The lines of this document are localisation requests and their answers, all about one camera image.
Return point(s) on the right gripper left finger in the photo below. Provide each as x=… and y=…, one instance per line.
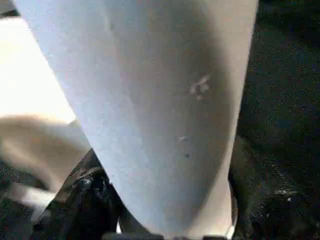
x=82, y=205

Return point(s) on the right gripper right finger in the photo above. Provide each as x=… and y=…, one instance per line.
x=270, y=212

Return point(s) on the white plastic table leg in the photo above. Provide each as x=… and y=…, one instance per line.
x=150, y=100

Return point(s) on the white plastic table top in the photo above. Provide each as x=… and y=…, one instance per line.
x=25, y=75

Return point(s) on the black plastic mat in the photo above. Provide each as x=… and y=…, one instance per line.
x=287, y=75

